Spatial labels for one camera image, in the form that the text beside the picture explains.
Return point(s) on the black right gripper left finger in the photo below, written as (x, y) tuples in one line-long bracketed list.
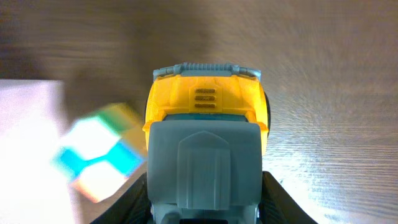
[(133, 207)]

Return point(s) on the multicoloured puzzle cube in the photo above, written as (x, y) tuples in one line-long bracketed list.
[(102, 150)]

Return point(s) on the yellow grey toy truck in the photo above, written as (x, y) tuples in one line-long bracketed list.
[(206, 131)]

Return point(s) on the white cardboard box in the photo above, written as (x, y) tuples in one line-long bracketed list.
[(32, 121)]

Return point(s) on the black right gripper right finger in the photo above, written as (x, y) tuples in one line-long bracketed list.
[(277, 206)]

